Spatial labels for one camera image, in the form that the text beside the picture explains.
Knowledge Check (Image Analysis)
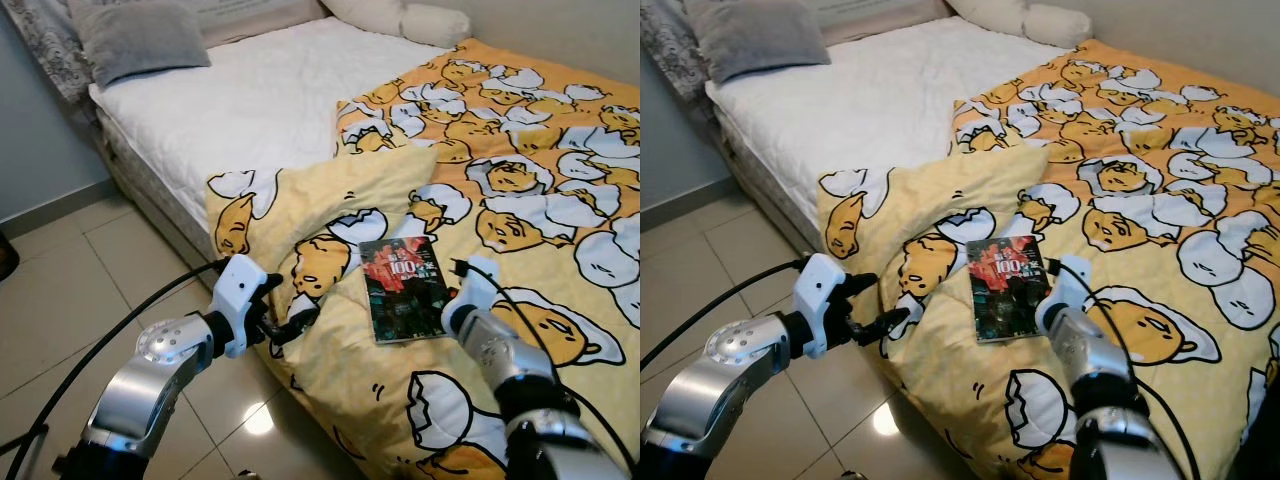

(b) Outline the white quilted mattress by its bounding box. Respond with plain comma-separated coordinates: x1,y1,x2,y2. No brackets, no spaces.
705,15,1071,261
88,15,453,291

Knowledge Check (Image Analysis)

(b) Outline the dark red manga book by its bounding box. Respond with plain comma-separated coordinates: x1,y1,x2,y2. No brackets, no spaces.
966,238,1056,344
358,236,453,346

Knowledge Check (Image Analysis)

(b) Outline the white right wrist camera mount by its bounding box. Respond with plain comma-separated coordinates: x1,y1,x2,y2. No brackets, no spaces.
440,255,501,339
1035,255,1093,336

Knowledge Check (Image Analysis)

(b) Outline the small cream pillow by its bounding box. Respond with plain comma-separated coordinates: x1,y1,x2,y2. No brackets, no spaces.
1022,3,1093,49
400,3,472,49

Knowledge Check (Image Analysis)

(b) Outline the yellow cartoon egg quilt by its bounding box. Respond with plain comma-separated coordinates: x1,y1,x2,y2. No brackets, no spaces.
205,38,641,480
817,38,1280,480

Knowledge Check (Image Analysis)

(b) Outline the large cream pillow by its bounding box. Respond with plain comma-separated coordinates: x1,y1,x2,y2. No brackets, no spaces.
320,0,409,39
945,0,1031,36

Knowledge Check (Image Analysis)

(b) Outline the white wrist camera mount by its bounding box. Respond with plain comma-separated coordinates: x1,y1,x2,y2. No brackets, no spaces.
1035,255,1093,336
210,254,269,359
793,253,851,359
440,255,501,339

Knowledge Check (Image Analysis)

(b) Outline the grey plush pillow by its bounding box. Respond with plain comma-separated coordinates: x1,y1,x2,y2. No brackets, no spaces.
685,0,831,84
68,0,213,89

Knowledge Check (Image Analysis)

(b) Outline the black nightstand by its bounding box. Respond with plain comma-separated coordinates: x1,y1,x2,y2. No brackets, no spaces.
1232,400,1280,480

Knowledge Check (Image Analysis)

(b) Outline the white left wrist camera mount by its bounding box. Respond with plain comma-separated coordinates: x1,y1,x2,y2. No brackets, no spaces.
210,254,269,359
793,253,851,359

